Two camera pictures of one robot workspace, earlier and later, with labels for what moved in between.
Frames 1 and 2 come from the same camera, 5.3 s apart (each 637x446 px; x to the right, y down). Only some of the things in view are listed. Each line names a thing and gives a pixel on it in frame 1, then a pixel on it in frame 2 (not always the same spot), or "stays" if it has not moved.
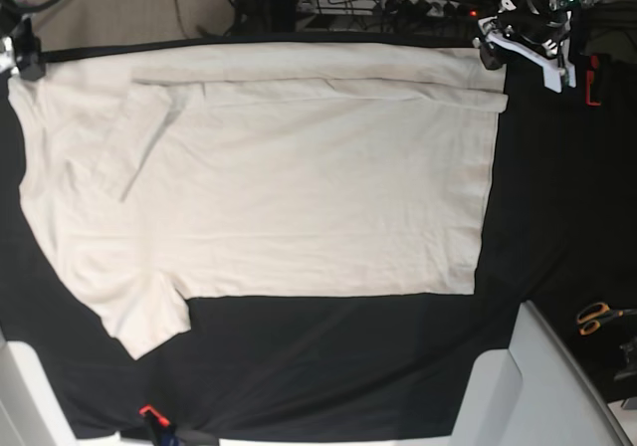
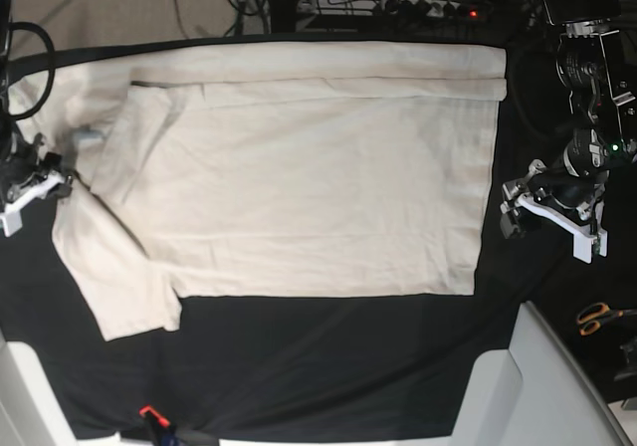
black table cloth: (374, 364) stays
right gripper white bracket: (558, 71) → (567, 201)
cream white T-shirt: (157, 173) stays
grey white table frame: (537, 393) stays
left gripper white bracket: (8, 62) → (40, 177)
